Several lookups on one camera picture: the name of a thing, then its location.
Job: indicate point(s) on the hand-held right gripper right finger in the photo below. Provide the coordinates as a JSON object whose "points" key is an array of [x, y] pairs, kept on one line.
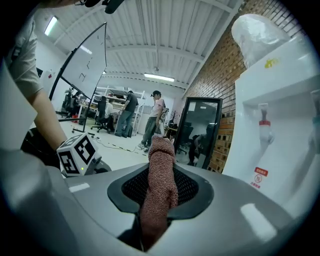
{"points": [[237, 212]]}

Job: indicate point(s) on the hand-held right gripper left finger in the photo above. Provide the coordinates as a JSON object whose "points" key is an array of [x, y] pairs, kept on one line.
{"points": [[87, 200]]}

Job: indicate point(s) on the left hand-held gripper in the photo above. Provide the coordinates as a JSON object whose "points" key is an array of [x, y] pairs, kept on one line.
{"points": [[77, 155]]}

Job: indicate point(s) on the brown cloth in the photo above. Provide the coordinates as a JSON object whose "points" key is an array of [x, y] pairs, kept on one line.
{"points": [[160, 175]]}

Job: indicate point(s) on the white water dispenser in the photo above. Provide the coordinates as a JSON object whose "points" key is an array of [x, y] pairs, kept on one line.
{"points": [[275, 137]]}

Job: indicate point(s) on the person's left forearm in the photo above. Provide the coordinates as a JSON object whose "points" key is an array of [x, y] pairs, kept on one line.
{"points": [[47, 117]]}

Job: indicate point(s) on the red warning sticker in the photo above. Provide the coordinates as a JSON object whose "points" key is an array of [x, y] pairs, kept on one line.
{"points": [[260, 176]]}

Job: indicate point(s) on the black office chair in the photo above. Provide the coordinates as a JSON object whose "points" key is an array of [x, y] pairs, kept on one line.
{"points": [[101, 115]]}

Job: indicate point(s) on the yellow black striped tape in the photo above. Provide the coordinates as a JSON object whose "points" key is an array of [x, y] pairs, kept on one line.
{"points": [[125, 149]]}

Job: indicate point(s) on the white shelving rack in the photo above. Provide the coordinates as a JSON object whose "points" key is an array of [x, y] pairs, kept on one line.
{"points": [[136, 122]]}

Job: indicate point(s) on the whiteboard on black stand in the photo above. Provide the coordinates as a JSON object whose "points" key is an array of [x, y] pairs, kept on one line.
{"points": [[85, 65]]}

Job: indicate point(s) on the black glass-door fridge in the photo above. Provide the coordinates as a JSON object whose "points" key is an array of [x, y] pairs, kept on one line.
{"points": [[200, 130]]}

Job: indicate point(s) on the person's light shirt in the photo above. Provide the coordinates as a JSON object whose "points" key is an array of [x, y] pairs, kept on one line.
{"points": [[25, 62]]}

